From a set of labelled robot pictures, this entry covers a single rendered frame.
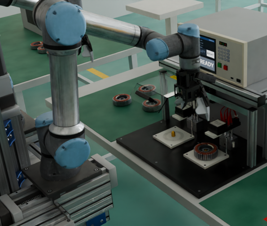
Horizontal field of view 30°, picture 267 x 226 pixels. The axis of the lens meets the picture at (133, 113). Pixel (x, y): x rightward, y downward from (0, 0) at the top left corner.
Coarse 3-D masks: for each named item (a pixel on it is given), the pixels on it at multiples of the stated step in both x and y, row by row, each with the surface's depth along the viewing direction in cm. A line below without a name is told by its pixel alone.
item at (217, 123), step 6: (216, 120) 228; (210, 126) 226; (216, 126) 223; (222, 126) 224; (228, 126) 226; (234, 126) 228; (210, 132) 227; (216, 132) 224; (222, 132) 225; (228, 132) 232
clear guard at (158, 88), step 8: (168, 72) 248; (144, 80) 241; (152, 80) 241; (160, 80) 240; (168, 80) 239; (176, 80) 238; (136, 88) 238; (144, 88) 234; (152, 88) 232; (160, 88) 231; (168, 88) 230; (176, 88) 229; (136, 96) 236; (152, 96) 228; (160, 96) 225; (168, 96) 222; (144, 104) 230; (152, 104) 226; (160, 104) 223
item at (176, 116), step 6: (180, 108) 243; (186, 108) 242; (192, 108) 244; (174, 114) 246; (180, 114) 243; (186, 114) 242; (192, 114) 252; (198, 114) 248; (180, 120) 242; (198, 120) 250
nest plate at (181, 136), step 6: (174, 126) 255; (162, 132) 251; (168, 132) 250; (180, 132) 249; (186, 132) 249; (156, 138) 247; (162, 138) 246; (168, 138) 245; (174, 138) 245; (180, 138) 244; (186, 138) 244; (192, 138) 244; (168, 144) 240; (174, 144) 239
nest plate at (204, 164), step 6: (192, 150) 233; (186, 156) 229; (192, 156) 228; (222, 156) 226; (228, 156) 227; (198, 162) 223; (204, 162) 223; (210, 162) 222; (216, 162) 223; (204, 168) 220
